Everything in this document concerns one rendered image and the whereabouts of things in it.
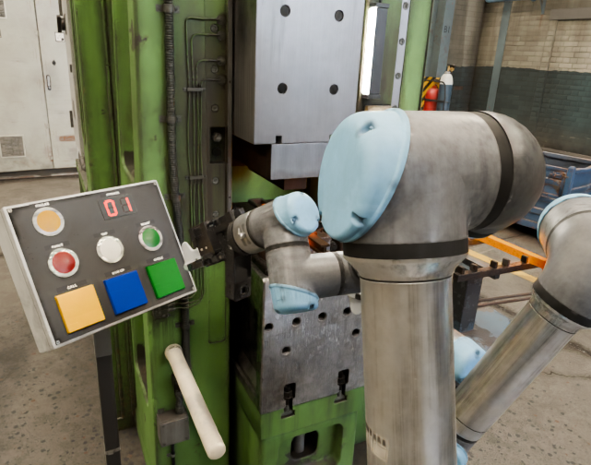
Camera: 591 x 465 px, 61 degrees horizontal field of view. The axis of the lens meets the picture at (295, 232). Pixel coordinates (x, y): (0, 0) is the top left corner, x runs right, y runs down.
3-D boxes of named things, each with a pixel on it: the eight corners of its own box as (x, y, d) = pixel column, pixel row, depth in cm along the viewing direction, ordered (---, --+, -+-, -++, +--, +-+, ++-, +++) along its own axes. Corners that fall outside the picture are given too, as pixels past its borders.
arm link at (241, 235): (283, 243, 91) (252, 255, 85) (266, 249, 94) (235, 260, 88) (269, 204, 91) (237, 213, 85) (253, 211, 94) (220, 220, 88)
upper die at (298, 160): (335, 175, 141) (337, 142, 138) (270, 180, 132) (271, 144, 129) (276, 149, 176) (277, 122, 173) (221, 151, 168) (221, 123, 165)
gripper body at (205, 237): (214, 222, 102) (252, 205, 94) (229, 261, 102) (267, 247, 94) (184, 231, 96) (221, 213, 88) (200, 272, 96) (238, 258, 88)
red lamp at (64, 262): (77, 274, 97) (76, 253, 96) (52, 277, 95) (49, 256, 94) (76, 268, 100) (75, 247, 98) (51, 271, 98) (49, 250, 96)
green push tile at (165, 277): (186, 287, 114) (175, 257, 114) (158, 298, 108) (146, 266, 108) (182, 289, 115) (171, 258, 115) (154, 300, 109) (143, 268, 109)
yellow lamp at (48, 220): (63, 232, 97) (61, 211, 96) (36, 235, 95) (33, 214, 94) (63, 228, 100) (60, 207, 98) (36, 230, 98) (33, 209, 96)
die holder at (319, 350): (366, 386, 165) (380, 261, 151) (260, 415, 149) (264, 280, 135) (293, 309, 213) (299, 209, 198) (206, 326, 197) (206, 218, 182)
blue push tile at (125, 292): (148, 302, 106) (136, 269, 106) (117, 314, 101) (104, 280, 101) (144, 303, 107) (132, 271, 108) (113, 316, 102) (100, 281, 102)
